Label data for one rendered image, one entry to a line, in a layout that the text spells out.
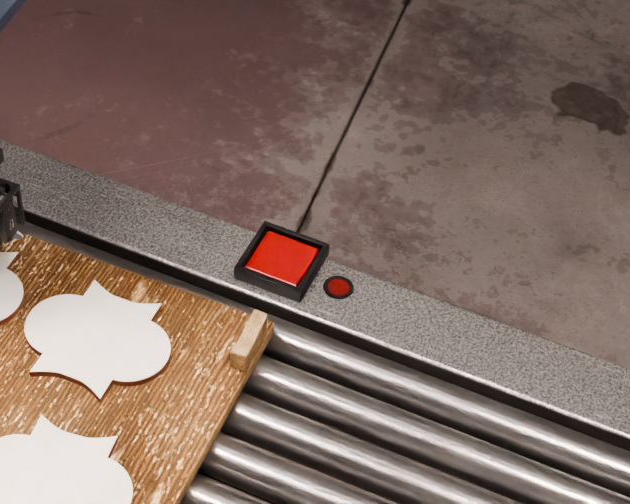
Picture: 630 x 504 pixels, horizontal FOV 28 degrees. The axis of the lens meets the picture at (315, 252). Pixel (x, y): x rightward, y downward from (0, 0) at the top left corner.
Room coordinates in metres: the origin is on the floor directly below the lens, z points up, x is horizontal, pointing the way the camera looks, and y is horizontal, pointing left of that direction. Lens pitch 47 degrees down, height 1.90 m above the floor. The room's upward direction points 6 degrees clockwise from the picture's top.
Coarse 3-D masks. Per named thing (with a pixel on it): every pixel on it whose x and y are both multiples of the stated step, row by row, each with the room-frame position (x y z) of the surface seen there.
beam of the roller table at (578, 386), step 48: (0, 144) 1.02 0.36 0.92; (48, 192) 0.95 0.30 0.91; (96, 192) 0.96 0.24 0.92; (144, 192) 0.97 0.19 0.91; (96, 240) 0.89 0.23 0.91; (144, 240) 0.90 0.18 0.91; (192, 240) 0.90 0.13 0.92; (240, 240) 0.91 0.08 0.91; (240, 288) 0.84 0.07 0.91; (384, 288) 0.86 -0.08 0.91; (336, 336) 0.80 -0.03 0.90; (384, 336) 0.80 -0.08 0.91; (432, 336) 0.80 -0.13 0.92; (480, 336) 0.81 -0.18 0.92; (528, 336) 0.82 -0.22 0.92; (480, 384) 0.75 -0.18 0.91; (528, 384) 0.76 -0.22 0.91; (576, 384) 0.76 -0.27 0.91; (624, 384) 0.77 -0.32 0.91; (624, 432) 0.71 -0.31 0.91
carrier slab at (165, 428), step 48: (48, 288) 0.80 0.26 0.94; (144, 288) 0.81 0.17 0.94; (0, 336) 0.73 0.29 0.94; (192, 336) 0.76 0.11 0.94; (0, 384) 0.68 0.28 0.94; (48, 384) 0.68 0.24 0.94; (144, 384) 0.69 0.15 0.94; (192, 384) 0.70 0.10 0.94; (240, 384) 0.71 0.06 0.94; (0, 432) 0.63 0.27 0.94; (96, 432) 0.64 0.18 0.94; (144, 432) 0.64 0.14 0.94; (192, 432) 0.65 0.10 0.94; (144, 480) 0.59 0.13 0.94; (192, 480) 0.60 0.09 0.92
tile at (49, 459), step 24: (48, 432) 0.63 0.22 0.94; (0, 456) 0.60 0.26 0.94; (24, 456) 0.60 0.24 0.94; (48, 456) 0.60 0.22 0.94; (72, 456) 0.60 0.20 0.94; (96, 456) 0.61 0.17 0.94; (0, 480) 0.57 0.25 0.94; (24, 480) 0.57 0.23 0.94; (48, 480) 0.58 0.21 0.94; (72, 480) 0.58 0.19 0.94; (96, 480) 0.58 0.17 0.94; (120, 480) 0.58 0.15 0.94
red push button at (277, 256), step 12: (264, 240) 0.90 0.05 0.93; (276, 240) 0.90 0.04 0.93; (288, 240) 0.90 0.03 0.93; (264, 252) 0.88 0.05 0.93; (276, 252) 0.88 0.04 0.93; (288, 252) 0.89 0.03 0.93; (300, 252) 0.89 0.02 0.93; (312, 252) 0.89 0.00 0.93; (252, 264) 0.86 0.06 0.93; (264, 264) 0.87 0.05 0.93; (276, 264) 0.87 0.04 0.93; (288, 264) 0.87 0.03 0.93; (300, 264) 0.87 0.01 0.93; (276, 276) 0.85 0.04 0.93; (288, 276) 0.85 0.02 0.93; (300, 276) 0.85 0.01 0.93
